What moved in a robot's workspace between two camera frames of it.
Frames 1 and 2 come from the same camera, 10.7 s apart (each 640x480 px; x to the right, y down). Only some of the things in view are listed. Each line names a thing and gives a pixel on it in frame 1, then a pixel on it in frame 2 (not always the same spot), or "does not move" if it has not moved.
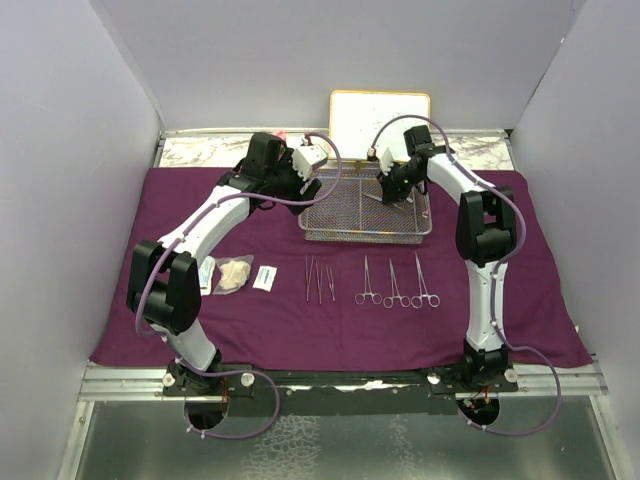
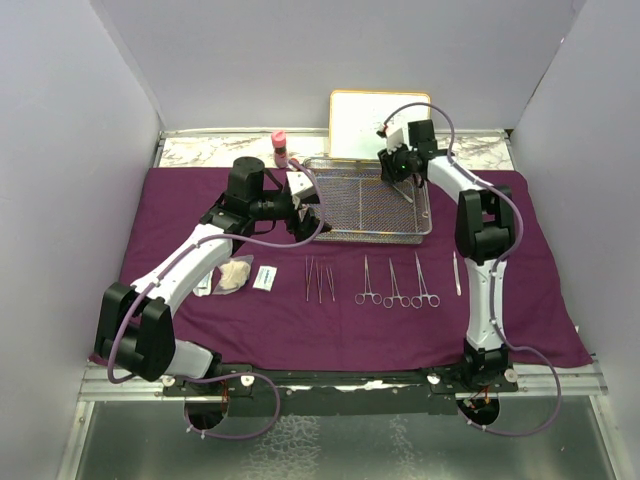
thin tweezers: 331,284 does not move
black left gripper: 309,192 -> 306,228
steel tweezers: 319,282 does not move
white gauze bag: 235,272 does not move
